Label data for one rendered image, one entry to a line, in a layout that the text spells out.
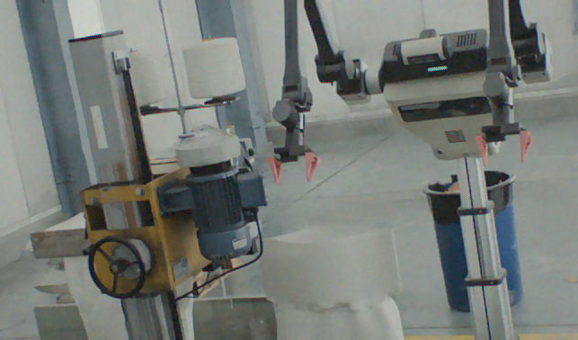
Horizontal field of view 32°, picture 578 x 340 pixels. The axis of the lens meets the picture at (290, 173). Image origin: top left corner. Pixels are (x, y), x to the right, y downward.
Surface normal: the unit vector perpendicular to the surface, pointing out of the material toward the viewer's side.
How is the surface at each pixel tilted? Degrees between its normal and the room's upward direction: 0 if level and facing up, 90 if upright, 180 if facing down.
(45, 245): 90
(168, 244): 90
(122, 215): 90
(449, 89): 40
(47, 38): 90
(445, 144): 130
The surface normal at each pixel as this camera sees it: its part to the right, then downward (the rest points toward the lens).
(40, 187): 0.91, -0.08
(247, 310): -0.38, 0.23
